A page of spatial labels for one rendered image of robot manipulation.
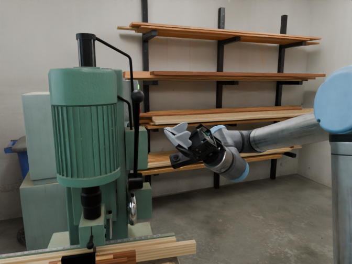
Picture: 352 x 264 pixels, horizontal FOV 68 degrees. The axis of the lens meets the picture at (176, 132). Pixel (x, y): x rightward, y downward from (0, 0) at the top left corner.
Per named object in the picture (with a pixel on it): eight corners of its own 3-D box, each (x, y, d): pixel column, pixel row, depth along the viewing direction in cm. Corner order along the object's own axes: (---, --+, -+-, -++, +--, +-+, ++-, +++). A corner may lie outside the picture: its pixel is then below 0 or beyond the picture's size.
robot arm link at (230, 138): (227, 140, 109) (238, 163, 100) (201, 140, 105) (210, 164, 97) (234, 123, 102) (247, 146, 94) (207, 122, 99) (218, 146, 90)
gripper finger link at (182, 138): (176, 119, 70) (197, 133, 75) (161, 132, 72) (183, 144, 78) (178, 128, 67) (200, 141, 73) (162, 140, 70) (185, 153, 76)
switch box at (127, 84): (123, 121, 103) (122, 80, 100) (122, 118, 112) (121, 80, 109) (139, 121, 104) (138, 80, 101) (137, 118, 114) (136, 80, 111)
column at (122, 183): (69, 262, 99) (52, 67, 85) (77, 230, 120) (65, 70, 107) (129, 253, 104) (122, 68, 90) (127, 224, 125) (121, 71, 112)
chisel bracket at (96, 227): (80, 253, 75) (78, 227, 73) (85, 228, 88) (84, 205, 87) (106, 250, 77) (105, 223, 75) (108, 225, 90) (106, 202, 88)
